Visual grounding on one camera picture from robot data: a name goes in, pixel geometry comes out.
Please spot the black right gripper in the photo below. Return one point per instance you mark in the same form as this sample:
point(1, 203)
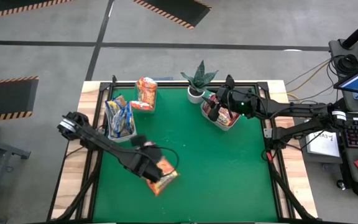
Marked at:
point(241, 104)

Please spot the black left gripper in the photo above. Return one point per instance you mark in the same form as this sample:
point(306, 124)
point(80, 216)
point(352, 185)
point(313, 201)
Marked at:
point(146, 161)

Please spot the red Maruchan noodle packet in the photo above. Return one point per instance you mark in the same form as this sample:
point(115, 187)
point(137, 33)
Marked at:
point(207, 107)
point(228, 118)

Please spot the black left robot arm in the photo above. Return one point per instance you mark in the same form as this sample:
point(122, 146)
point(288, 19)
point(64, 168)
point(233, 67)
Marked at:
point(104, 144)

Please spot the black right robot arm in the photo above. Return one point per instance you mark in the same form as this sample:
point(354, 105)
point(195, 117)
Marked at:
point(297, 109)

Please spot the light grey plastic bin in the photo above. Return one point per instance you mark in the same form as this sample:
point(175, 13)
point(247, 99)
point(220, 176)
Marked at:
point(228, 127)

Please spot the white plant pot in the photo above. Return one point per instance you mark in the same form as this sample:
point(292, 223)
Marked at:
point(194, 98)

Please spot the green snake plant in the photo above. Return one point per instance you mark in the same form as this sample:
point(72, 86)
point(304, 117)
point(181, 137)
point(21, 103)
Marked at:
point(200, 77)

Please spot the teal translucent plastic bin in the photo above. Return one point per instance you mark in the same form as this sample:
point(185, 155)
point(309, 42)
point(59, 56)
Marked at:
point(145, 112)

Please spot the green table mat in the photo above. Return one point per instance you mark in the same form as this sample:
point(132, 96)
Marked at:
point(213, 171)

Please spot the white labelled paper sheet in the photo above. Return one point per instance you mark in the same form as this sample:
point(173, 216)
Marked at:
point(325, 146)

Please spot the black hazard-striped floor mat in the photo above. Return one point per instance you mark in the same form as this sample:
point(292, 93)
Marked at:
point(8, 96)
point(179, 9)
point(11, 4)

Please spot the grey operator desk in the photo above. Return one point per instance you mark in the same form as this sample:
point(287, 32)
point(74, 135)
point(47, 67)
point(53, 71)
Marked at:
point(348, 158)

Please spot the grey side stand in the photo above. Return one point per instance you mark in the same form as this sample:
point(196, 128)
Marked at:
point(2, 148)

